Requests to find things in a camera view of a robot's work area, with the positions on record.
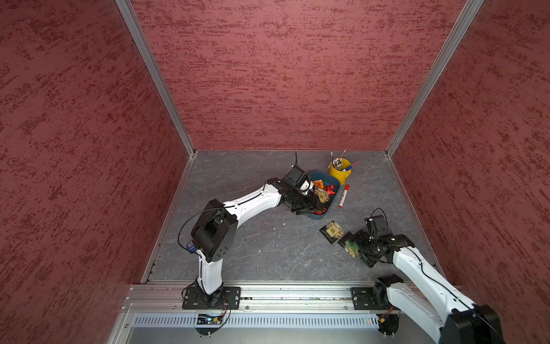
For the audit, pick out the red foil tea bag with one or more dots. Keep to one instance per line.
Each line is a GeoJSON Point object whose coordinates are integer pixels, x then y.
{"type": "Point", "coordinates": [330, 189]}
{"type": "Point", "coordinates": [320, 212]}

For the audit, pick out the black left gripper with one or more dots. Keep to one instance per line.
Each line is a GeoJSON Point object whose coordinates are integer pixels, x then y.
{"type": "Point", "coordinates": [311, 204]}

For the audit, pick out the blue black stapler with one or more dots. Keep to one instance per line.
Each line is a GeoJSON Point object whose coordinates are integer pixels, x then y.
{"type": "Point", "coordinates": [190, 247]}

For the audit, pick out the bundle of pencils with erasers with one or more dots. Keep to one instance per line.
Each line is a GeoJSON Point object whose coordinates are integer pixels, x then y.
{"type": "Point", "coordinates": [337, 163]}

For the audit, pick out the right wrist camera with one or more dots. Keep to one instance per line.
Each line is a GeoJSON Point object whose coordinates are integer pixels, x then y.
{"type": "Point", "coordinates": [377, 227]}

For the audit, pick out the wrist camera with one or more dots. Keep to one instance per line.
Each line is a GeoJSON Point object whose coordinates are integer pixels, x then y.
{"type": "Point", "coordinates": [377, 227]}
{"type": "Point", "coordinates": [297, 179]}

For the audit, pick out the teal plastic storage box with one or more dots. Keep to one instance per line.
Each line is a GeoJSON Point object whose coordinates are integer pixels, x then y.
{"type": "Point", "coordinates": [328, 180]}

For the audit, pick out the orange tea bag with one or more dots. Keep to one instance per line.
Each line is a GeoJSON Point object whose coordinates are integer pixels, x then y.
{"type": "Point", "coordinates": [319, 184]}

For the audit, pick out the black yellow label tea bag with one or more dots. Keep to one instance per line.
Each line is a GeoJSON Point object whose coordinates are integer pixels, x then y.
{"type": "Point", "coordinates": [332, 232]}
{"type": "Point", "coordinates": [323, 195]}

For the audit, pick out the right aluminium corner post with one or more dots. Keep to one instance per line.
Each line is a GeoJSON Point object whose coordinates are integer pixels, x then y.
{"type": "Point", "coordinates": [457, 33]}

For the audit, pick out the red capped white marker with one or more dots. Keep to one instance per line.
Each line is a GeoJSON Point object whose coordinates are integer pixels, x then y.
{"type": "Point", "coordinates": [343, 197]}

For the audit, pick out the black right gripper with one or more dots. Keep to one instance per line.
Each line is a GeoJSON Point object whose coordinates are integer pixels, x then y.
{"type": "Point", "coordinates": [359, 236]}

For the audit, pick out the left aluminium corner post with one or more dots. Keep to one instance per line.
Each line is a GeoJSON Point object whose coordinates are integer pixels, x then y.
{"type": "Point", "coordinates": [131, 21]}

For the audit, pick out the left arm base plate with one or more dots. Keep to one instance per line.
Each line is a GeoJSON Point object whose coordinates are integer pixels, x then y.
{"type": "Point", "coordinates": [194, 298]}

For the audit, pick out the aluminium front rail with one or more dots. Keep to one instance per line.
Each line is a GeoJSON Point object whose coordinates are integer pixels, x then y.
{"type": "Point", "coordinates": [255, 297]}

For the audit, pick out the aluminium corner post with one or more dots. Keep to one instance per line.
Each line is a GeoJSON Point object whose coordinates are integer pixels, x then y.
{"type": "Point", "coordinates": [457, 33]}
{"type": "Point", "coordinates": [131, 21]}

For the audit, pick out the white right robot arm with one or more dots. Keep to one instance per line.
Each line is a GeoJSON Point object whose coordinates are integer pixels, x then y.
{"type": "Point", "coordinates": [438, 308]}

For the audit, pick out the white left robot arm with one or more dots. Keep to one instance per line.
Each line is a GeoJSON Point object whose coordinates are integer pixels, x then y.
{"type": "Point", "coordinates": [214, 232]}

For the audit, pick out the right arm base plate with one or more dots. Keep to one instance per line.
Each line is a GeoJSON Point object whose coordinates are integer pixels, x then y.
{"type": "Point", "coordinates": [365, 298]}

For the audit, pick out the yellow metal pencil bucket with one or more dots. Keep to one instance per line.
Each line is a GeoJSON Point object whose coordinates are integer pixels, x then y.
{"type": "Point", "coordinates": [342, 175]}

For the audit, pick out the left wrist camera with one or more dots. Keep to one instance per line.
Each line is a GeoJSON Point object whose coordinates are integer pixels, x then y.
{"type": "Point", "coordinates": [297, 179]}

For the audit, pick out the black green label tea bag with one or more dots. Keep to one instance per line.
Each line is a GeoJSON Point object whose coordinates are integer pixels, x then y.
{"type": "Point", "coordinates": [347, 242]}

